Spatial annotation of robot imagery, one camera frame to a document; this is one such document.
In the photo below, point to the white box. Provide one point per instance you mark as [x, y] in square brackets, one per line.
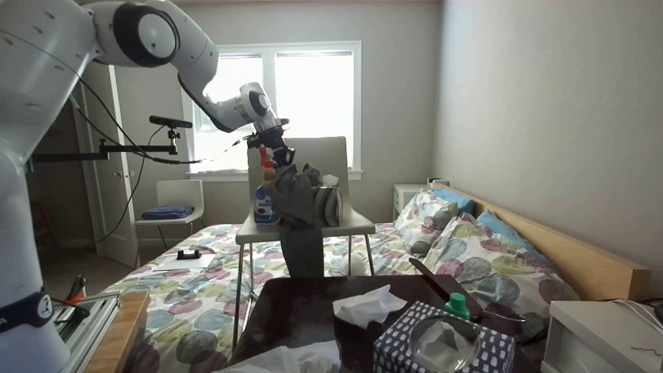
[592, 339]

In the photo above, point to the spotted floral duvet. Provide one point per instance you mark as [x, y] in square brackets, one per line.
[187, 303]

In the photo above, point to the blue pillow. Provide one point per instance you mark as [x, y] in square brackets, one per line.
[451, 198]
[500, 229]

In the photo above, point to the small spotted floral pillow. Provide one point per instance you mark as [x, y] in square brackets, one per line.
[425, 219]

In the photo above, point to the white paper sheet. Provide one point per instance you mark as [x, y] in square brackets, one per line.
[200, 261]

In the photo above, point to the light wooden shelf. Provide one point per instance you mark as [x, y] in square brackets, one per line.
[121, 332]

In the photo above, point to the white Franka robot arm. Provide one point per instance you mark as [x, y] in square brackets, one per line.
[41, 63]

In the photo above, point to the blue seat cushion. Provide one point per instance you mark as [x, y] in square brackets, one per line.
[169, 211]

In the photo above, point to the large spotted floral pillow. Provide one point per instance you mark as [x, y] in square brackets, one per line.
[498, 269]

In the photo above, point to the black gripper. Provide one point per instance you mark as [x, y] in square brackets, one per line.
[267, 138]

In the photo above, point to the black camera boom stand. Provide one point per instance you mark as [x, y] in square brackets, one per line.
[130, 147]

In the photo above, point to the crumpled white tissue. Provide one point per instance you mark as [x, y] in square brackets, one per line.
[282, 358]
[370, 304]

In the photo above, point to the wooden headboard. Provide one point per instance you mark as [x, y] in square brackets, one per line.
[586, 261]

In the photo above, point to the dark wooden table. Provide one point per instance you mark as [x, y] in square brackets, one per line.
[296, 311]

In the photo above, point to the small black device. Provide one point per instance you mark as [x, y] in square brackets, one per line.
[187, 254]

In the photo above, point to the white plastic chair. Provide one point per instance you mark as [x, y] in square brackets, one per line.
[181, 198]

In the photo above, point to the window with white frame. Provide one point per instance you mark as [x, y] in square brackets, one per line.
[318, 96]

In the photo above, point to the small white bedside cabinet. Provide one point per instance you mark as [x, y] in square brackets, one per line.
[406, 198]

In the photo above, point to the polka dot tissue box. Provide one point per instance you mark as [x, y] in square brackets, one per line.
[400, 345]

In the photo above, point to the white door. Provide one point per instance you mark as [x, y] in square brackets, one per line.
[104, 192]

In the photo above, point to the grey jersey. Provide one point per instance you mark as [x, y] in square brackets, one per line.
[300, 208]

